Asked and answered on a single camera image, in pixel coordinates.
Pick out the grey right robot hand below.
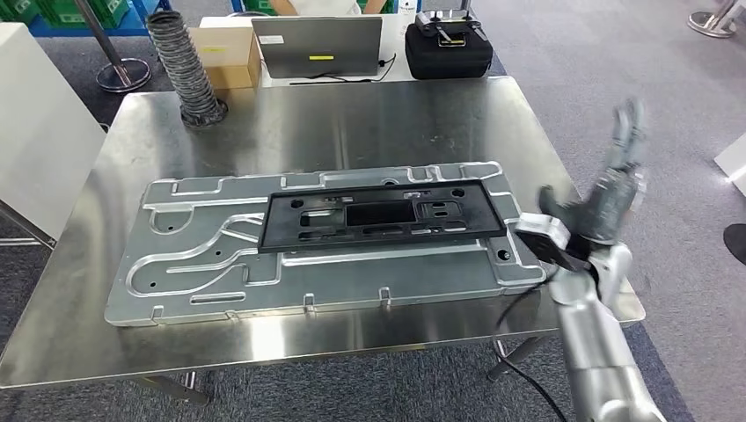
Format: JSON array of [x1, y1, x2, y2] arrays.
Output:
[[538, 98, 648, 246]]

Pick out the black plastic panel part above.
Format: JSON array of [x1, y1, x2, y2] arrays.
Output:
[[257, 178, 507, 254]]

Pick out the stainless steel workbench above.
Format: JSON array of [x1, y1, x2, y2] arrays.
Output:
[[0, 76, 647, 406]]

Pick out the white cabinet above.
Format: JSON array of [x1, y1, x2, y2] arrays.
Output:
[[713, 132, 746, 196]]

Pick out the dark round object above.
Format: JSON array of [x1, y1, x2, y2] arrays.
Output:
[[722, 223, 746, 266]]

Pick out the steel stanchion with round base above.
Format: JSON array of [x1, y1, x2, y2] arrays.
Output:
[[72, 0, 153, 94], [687, 0, 738, 39]]

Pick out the black carry case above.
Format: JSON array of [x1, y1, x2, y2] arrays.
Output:
[[405, 22, 494, 81]]

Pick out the black remote controller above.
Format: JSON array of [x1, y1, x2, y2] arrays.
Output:
[[415, 8, 487, 47]]

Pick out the aluminium fixture plate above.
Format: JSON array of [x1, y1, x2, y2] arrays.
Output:
[[105, 161, 549, 327]]

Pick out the grey laptop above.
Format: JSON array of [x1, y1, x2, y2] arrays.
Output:
[[252, 16, 384, 80]]

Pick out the person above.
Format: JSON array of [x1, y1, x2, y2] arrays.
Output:
[[268, 0, 380, 18]]

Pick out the brown cardboard box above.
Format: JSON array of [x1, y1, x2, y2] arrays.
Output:
[[187, 25, 263, 91]]

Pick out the blue metal storage rack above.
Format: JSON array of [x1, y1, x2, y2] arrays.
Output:
[[27, 0, 173, 37]]

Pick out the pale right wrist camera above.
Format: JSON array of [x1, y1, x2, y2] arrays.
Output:
[[516, 212, 574, 273]]

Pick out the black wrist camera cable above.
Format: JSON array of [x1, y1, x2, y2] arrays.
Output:
[[494, 279, 569, 422]]

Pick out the thin black cable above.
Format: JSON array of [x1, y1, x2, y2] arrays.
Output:
[[289, 53, 398, 85]]

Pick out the grey corrugated hose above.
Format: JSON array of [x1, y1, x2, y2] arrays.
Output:
[[145, 10, 229, 128]]

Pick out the white panel steel frame table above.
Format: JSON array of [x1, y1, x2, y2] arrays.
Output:
[[0, 22, 107, 251]]

